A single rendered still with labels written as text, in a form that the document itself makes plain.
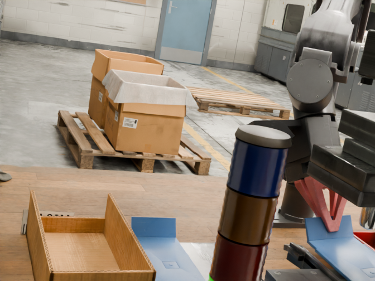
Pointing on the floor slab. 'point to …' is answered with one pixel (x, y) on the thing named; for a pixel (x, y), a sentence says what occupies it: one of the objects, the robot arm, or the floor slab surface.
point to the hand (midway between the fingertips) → (331, 225)
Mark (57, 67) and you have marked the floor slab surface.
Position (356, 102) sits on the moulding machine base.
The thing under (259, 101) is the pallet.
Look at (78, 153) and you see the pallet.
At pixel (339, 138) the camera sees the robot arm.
